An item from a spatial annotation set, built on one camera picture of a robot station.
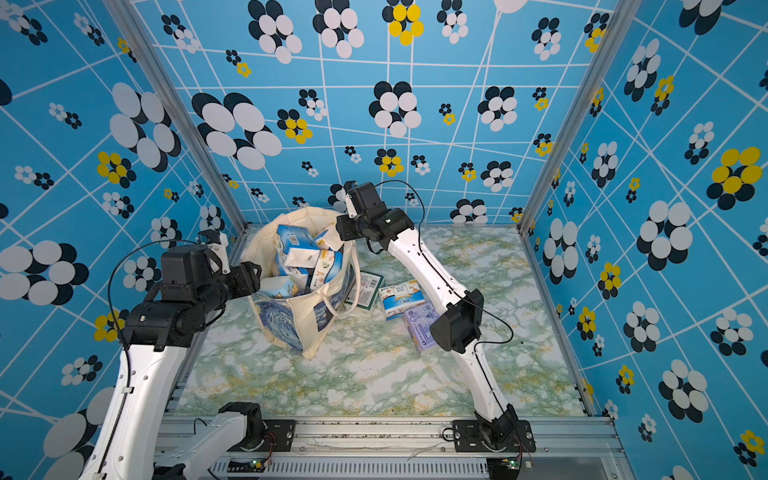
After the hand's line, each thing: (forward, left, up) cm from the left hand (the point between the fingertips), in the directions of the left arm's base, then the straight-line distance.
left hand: (251, 266), depth 68 cm
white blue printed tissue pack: (+4, -7, -11) cm, 14 cm away
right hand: (+19, -20, -4) cm, 28 cm away
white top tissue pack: (-1, -5, -6) cm, 8 cm away
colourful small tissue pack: (+7, -34, -25) cm, 43 cm away
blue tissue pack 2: (+9, -8, -8) cm, 15 cm away
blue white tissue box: (+7, -15, -10) cm, 20 cm away
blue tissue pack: (+13, -6, -5) cm, 15 cm away
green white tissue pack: (+12, -25, -26) cm, 38 cm away
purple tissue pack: (-1, -40, -26) cm, 48 cm away
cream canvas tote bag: (-6, -4, -16) cm, 17 cm away
